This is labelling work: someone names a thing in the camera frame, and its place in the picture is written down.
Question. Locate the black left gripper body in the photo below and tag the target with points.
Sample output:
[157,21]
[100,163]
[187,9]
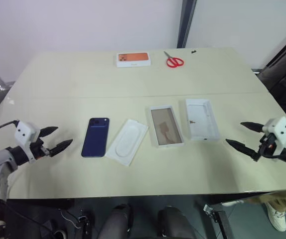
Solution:
[39,148]

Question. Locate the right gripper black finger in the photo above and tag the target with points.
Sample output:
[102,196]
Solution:
[252,126]
[242,149]

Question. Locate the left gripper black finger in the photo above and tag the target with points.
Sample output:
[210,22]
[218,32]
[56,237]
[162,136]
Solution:
[60,147]
[48,130]

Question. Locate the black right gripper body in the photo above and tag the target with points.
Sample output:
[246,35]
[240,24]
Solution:
[267,144]

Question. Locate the dark blue smartphone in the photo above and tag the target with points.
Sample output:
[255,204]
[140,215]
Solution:
[95,139]

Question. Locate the white phone box lid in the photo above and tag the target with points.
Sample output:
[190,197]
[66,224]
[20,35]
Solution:
[200,117]

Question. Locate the white paper insert tray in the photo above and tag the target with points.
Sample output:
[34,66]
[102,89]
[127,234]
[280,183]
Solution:
[128,142]

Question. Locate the white phone box base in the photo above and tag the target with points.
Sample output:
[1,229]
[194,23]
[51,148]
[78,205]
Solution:
[166,124]

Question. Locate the white box with orange phone print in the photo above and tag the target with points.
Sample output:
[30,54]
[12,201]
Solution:
[133,58]

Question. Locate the khaki trouser leg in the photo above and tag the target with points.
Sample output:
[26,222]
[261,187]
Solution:
[277,198]

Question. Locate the white sneaker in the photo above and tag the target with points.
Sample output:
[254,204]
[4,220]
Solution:
[277,216]

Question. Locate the dark rounded shape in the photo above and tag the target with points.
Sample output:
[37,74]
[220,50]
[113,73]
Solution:
[118,221]
[175,224]

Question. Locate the dark grey vertical beam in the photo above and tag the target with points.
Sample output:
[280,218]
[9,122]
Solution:
[185,22]

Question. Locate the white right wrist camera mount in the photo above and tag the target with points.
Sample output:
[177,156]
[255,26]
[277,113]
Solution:
[282,129]

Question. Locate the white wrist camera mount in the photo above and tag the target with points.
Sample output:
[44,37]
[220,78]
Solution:
[24,132]
[282,129]

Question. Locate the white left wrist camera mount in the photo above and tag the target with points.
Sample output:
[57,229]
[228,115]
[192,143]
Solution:
[24,132]

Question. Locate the black table leg with bracket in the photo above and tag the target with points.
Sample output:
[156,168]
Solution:
[220,221]

